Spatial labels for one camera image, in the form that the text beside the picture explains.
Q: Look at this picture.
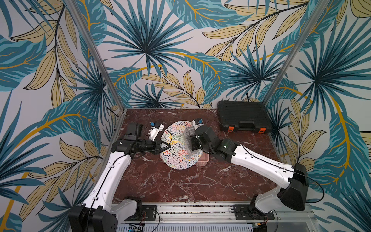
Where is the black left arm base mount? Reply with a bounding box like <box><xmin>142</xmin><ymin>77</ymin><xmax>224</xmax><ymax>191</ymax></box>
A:
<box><xmin>125</xmin><ymin>205</ymin><xmax>158</xmax><ymax>221</ymax></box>

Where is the aluminium corner post left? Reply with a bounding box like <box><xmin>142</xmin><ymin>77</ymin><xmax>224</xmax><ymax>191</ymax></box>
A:
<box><xmin>65</xmin><ymin>0</ymin><xmax>125</xmax><ymax>113</ymax></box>

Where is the colourful squiggle pattern plate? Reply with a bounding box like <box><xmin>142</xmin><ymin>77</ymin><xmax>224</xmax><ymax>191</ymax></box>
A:
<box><xmin>160</xmin><ymin>120</ymin><xmax>203</xmax><ymax>170</ymax></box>

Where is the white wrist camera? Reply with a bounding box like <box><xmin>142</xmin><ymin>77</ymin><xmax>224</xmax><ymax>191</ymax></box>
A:
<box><xmin>149</xmin><ymin>122</ymin><xmax>164</xmax><ymax>142</ymax></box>
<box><xmin>192</xmin><ymin>118</ymin><xmax>204</xmax><ymax>130</ymax></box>

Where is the aluminium corner post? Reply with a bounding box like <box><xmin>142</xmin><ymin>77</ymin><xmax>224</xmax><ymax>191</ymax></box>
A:
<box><xmin>263</xmin><ymin>1</ymin><xmax>330</xmax><ymax>107</ymax></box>
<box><xmin>65</xmin><ymin>0</ymin><xmax>125</xmax><ymax>113</ymax></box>

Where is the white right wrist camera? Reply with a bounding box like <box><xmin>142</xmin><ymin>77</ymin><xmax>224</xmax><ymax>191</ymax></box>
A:
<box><xmin>192</xmin><ymin>118</ymin><xmax>204</xmax><ymax>130</ymax></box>

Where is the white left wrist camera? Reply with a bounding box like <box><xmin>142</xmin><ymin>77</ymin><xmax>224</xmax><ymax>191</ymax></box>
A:
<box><xmin>149</xmin><ymin>122</ymin><xmax>164</xmax><ymax>142</ymax></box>

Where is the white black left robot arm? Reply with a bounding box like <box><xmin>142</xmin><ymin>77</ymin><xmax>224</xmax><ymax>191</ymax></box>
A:
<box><xmin>68</xmin><ymin>122</ymin><xmax>171</xmax><ymax>232</ymax></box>

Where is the grey microfibre cloth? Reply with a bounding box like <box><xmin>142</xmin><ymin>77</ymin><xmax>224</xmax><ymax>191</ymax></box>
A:
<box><xmin>183</xmin><ymin>127</ymin><xmax>199</xmax><ymax>159</ymax></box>

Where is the aluminium corner post right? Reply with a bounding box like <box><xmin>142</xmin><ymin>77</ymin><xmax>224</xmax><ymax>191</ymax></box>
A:
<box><xmin>263</xmin><ymin>1</ymin><xmax>330</xmax><ymax>107</ymax></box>

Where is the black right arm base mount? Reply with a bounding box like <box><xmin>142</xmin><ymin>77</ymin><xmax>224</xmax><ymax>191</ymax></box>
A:
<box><xmin>231</xmin><ymin>205</ymin><xmax>275</xmax><ymax>222</ymax></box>

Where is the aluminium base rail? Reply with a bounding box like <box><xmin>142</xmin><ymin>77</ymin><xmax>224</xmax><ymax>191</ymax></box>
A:
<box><xmin>117</xmin><ymin>202</ymin><xmax>321</xmax><ymax>232</ymax></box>

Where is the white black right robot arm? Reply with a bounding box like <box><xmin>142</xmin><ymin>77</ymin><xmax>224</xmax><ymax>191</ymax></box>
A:
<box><xmin>187</xmin><ymin>124</ymin><xmax>309</xmax><ymax>214</ymax></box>

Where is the black plastic tool case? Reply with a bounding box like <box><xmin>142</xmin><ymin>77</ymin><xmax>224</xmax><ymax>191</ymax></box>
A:
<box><xmin>217</xmin><ymin>101</ymin><xmax>273</xmax><ymax>134</ymax></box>

